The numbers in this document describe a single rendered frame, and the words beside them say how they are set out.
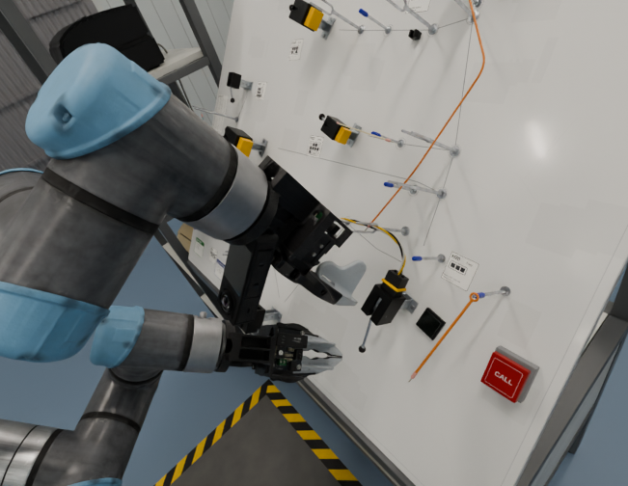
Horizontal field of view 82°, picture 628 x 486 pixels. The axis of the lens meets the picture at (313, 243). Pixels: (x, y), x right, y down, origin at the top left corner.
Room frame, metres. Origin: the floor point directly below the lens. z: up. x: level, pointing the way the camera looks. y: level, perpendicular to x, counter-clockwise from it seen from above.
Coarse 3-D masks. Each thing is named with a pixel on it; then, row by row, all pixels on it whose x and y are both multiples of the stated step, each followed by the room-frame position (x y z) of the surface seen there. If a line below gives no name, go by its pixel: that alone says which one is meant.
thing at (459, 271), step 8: (456, 256) 0.40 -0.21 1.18; (464, 256) 0.39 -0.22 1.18; (448, 264) 0.40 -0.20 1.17; (456, 264) 0.39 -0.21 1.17; (464, 264) 0.38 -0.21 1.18; (472, 264) 0.37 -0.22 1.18; (448, 272) 0.40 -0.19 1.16; (456, 272) 0.39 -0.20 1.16; (464, 272) 0.38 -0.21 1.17; (472, 272) 0.37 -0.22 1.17; (448, 280) 0.39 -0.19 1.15; (456, 280) 0.38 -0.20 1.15; (464, 280) 0.37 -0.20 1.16; (472, 280) 0.36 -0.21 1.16; (464, 288) 0.36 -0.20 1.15
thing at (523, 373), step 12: (492, 360) 0.25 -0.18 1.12; (504, 360) 0.24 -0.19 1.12; (492, 372) 0.24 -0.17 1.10; (504, 372) 0.23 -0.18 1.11; (516, 372) 0.22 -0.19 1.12; (528, 372) 0.22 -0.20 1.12; (492, 384) 0.23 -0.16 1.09; (504, 384) 0.22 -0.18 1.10; (516, 384) 0.21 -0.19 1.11; (516, 396) 0.20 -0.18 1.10
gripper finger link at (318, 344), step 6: (312, 336) 0.38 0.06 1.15; (318, 336) 0.38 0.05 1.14; (312, 342) 0.36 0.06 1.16; (318, 342) 0.35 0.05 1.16; (324, 342) 0.35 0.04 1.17; (330, 342) 0.35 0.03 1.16; (306, 348) 0.36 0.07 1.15; (312, 348) 0.37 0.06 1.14; (318, 348) 0.37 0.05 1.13; (324, 348) 0.37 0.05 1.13; (330, 348) 0.37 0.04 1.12; (336, 348) 0.37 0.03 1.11; (330, 354) 0.36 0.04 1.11; (336, 354) 0.36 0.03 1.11
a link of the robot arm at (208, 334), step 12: (204, 312) 0.38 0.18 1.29; (204, 324) 0.35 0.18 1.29; (216, 324) 0.35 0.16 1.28; (204, 336) 0.33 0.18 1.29; (216, 336) 0.34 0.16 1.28; (192, 348) 0.32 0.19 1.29; (204, 348) 0.32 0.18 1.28; (216, 348) 0.32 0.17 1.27; (192, 360) 0.31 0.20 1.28; (204, 360) 0.31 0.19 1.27; (216, 360) 0.31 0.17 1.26; (204, 372) 0.32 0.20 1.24
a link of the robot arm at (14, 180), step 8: (16, 168) 0.37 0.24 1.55; (24, 168) 0.37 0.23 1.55; (0, 176) 0.35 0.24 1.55; (8, 176) 0.33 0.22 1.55; (16, 176) 0.33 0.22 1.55; (24, 176) 0.33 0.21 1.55; (32, 176) 0.33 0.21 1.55; (40, 176) 0.34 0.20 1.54; (0, 184) 0.31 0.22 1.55; (8, 184) 0.31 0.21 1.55; (16, 184) 0.31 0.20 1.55; (24, 184) 0.31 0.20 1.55; (32, 184) 0.30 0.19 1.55; (0, 192) 0.30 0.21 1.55; (8, 192) 0.29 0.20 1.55; (16, 192) 0.29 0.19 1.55; (0, 200) 0.28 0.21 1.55
